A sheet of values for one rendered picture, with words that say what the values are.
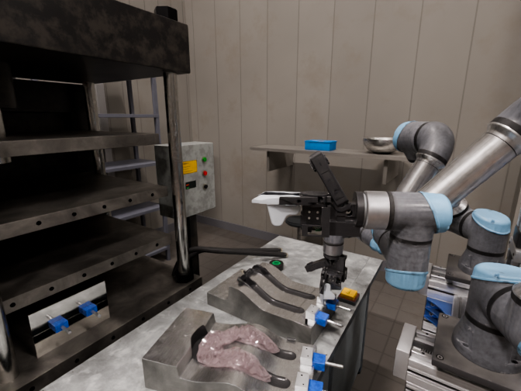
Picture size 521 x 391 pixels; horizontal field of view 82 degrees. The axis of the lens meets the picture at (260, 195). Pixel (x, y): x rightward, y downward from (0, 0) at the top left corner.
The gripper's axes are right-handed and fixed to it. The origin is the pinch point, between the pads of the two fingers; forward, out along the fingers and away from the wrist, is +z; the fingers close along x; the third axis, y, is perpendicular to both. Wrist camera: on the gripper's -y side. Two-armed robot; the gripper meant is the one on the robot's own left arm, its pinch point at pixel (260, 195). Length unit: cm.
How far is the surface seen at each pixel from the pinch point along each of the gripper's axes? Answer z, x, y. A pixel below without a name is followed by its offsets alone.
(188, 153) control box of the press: 54, 96, -10
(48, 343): 81, 29, 60
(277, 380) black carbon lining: -3, 22, 58
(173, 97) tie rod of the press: 50, 70, -34
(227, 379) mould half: 11, 15, 54
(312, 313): -14, 46, 48
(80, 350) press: 70, 32, 63
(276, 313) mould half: 0, 49, 51
